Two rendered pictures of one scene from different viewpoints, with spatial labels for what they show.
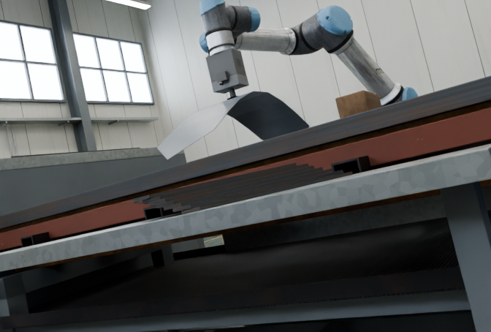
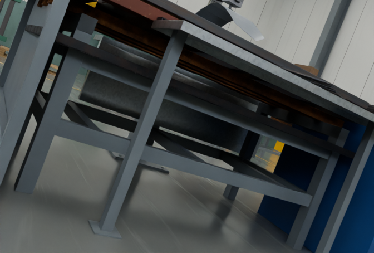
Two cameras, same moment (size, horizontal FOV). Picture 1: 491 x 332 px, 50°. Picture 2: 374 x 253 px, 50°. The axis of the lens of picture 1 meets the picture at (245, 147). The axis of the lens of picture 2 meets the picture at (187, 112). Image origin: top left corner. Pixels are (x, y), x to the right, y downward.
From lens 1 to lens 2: 1.87 m
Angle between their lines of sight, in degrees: 60
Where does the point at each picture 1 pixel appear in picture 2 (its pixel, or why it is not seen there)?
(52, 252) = (299, 82)
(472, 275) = (366, 150)
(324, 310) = (277, 137)
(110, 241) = (325, 95)
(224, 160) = (285, 64)
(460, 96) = (350, 97)
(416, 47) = not seen: outside the picture
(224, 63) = not seen: outside the picture
